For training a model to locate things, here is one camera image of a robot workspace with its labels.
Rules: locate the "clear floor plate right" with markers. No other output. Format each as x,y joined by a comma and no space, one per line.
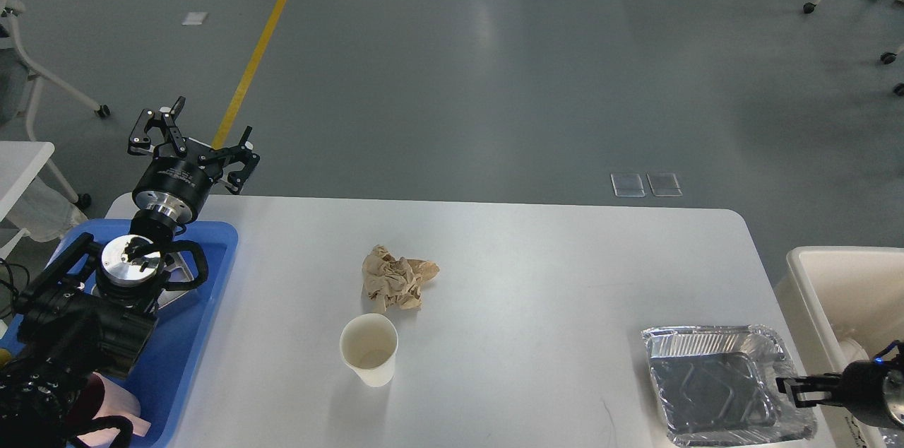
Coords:
664,184

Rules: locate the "crumpled brown paper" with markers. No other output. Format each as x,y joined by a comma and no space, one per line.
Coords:
395,282

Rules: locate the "white paper scrap on floor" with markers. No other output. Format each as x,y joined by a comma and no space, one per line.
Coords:
194,18

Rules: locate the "clear floor plate left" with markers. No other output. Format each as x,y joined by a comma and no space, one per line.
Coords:
628,185

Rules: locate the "grey office chair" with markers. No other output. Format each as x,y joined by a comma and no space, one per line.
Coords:
38,75

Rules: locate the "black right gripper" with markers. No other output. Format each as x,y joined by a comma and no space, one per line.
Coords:
872,389

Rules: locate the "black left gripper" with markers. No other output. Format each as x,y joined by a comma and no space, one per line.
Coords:
173,190

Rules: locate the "white waste bin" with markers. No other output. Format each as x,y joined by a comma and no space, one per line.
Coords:
844,304

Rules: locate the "blue plastic tray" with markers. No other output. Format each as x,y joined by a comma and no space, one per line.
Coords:
63,334

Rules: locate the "black caster wheel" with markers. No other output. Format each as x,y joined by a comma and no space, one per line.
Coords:
887,58

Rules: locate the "white paper cup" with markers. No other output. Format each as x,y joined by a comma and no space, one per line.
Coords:
368,345

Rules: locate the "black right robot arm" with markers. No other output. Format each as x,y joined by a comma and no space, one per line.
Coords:
870,389

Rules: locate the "aluminium foil tray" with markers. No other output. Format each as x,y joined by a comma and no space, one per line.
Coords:
717,386

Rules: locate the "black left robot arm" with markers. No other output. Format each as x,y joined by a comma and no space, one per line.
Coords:
109,335

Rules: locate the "stainless steel square dish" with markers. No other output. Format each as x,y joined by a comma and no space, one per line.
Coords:
146,283

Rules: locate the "pink ribbed mug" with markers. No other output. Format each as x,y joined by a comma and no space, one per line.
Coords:
101,398

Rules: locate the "white side table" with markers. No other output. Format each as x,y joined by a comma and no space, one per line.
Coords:
21,162

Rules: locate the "clear floor plate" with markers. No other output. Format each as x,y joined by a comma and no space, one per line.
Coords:
664,184
628,185

